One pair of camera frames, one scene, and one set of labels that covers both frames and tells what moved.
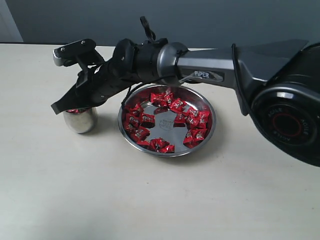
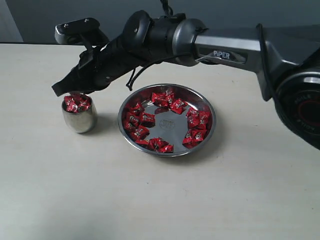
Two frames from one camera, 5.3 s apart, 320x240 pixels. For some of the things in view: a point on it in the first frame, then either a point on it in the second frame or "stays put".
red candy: (146, 120) stays put
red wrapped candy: (194, 137) stays put
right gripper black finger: (85, 108) → (84, 92)
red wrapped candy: (177, 106) stays put
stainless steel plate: (167, 120) stays put
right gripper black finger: (75, 98) → (77, 80)
